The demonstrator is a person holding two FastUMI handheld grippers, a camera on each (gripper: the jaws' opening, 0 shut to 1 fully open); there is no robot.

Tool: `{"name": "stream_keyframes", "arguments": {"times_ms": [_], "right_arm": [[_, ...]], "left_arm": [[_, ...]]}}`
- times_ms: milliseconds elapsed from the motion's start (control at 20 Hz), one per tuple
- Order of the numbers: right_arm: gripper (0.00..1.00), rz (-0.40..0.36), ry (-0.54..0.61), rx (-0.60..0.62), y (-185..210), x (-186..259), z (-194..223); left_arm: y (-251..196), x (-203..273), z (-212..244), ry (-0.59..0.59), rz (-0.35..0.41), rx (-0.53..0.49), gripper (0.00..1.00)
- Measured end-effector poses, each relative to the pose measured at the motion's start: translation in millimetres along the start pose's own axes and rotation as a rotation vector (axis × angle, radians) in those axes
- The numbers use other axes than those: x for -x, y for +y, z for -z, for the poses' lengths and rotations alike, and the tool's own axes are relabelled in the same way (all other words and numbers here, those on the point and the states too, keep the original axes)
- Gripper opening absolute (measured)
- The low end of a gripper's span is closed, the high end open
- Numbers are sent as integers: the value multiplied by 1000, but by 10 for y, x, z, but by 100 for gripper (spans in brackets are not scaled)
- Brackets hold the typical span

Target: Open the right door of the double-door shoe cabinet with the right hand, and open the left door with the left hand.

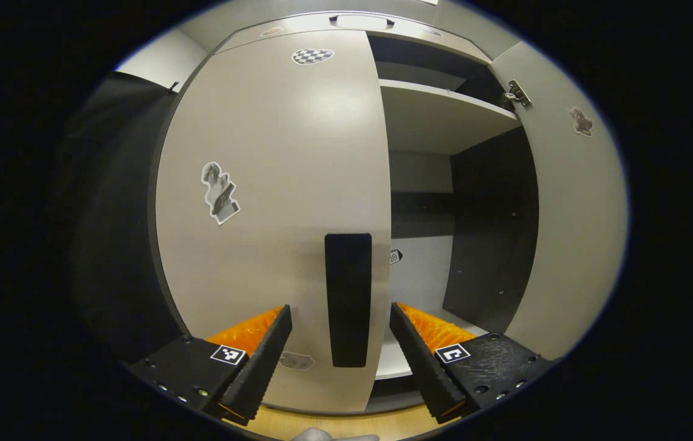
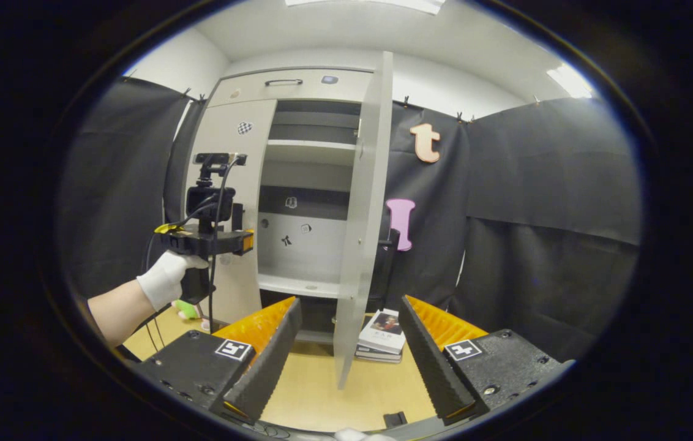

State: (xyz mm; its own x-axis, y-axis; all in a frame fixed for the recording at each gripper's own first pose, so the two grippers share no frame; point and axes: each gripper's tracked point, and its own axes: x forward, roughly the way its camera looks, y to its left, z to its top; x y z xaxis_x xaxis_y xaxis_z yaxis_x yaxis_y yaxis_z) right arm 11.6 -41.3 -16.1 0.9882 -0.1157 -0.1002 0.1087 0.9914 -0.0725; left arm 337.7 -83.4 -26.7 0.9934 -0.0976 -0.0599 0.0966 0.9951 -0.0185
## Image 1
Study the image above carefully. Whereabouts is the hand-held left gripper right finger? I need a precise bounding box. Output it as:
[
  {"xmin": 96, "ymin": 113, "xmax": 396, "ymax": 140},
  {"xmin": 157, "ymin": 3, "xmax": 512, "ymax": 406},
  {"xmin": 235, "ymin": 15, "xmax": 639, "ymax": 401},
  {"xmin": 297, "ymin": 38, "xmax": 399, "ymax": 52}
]
[{"xmin": 389, "ymin": 302, "xmax": 561, "ymax": 424}]

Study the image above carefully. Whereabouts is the beige cabinet drawer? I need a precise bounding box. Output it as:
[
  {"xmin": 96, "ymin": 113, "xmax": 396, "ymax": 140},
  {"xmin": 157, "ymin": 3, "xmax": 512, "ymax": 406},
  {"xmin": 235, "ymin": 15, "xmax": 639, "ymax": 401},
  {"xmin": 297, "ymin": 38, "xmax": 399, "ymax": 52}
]
[{"xmin": 218, "ymin": 11, "xmax": 495, "ymax": 63}]

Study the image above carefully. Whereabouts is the beige cabinet door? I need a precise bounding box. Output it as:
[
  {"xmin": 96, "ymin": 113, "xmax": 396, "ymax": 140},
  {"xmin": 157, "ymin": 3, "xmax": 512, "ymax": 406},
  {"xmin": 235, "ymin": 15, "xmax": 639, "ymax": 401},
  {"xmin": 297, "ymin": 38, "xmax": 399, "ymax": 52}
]
[
  {"xmin": 155, "ymin": 29, "xmax": 392, "ymax": 415},
  {"xmin": 489, "ymin": 42, "xmax": 629, "ymax": 362}
]

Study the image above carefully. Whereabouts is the black backdrop cloth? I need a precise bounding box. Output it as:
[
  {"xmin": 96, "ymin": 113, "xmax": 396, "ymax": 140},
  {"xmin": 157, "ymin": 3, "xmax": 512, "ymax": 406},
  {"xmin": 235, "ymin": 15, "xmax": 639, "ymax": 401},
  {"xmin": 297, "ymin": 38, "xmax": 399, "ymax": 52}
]
[{"xmin": 68, "ymin": 72, "xmax": 189, "ymax": 368}]

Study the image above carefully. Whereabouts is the beige double-door shoe cabinet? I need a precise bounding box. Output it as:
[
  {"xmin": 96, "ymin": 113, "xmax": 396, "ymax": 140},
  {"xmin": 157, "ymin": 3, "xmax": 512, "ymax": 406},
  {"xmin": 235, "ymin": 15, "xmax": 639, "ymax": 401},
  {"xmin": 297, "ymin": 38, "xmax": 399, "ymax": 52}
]
[{"xmin": 151, "ymin": 9, "xmax": 629, "ymax": 418}]

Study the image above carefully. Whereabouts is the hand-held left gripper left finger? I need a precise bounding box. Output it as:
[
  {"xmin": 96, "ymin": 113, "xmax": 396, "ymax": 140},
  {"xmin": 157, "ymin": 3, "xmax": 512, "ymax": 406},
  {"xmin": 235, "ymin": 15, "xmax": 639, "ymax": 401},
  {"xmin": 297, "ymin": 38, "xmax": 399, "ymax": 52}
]
[{"xmin": 128, "ymin": 304, "xmax": 294, "ymax": 426}]

